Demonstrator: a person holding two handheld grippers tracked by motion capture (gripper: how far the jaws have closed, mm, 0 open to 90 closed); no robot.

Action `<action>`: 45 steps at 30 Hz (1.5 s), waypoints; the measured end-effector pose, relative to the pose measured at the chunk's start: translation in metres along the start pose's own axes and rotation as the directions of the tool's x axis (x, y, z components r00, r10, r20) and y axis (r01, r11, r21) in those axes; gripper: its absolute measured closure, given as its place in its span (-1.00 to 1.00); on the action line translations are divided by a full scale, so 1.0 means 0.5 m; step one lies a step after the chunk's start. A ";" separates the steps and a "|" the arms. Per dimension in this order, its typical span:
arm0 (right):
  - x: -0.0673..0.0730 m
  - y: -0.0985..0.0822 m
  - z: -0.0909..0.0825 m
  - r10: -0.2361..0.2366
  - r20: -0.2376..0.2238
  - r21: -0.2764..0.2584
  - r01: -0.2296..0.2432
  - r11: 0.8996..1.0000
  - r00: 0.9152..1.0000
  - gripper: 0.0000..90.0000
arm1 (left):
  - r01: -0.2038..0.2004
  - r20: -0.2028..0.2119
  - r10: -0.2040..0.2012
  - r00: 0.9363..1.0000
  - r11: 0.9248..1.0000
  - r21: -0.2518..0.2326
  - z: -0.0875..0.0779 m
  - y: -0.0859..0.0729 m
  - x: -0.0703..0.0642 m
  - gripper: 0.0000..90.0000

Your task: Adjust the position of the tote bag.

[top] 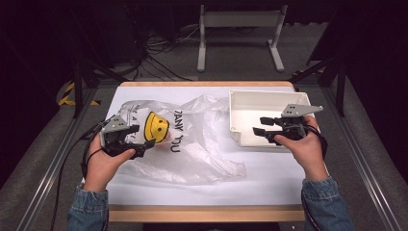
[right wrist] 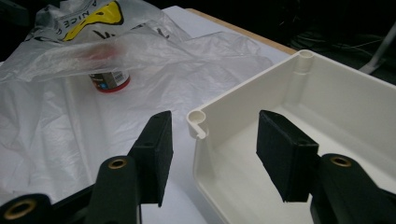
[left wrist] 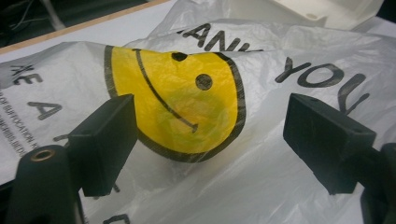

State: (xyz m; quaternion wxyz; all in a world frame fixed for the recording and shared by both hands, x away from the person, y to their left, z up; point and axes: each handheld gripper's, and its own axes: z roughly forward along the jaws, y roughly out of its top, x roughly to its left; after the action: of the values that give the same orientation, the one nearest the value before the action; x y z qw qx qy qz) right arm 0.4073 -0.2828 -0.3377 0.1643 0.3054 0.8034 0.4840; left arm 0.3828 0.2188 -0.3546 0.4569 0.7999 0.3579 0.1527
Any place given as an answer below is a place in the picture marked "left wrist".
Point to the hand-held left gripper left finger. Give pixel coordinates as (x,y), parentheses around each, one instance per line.
(102,143)

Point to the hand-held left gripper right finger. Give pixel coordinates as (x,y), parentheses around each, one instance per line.
(327,140)

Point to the clear smiley-print plastic bag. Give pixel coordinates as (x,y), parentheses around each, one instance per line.
(264,161)

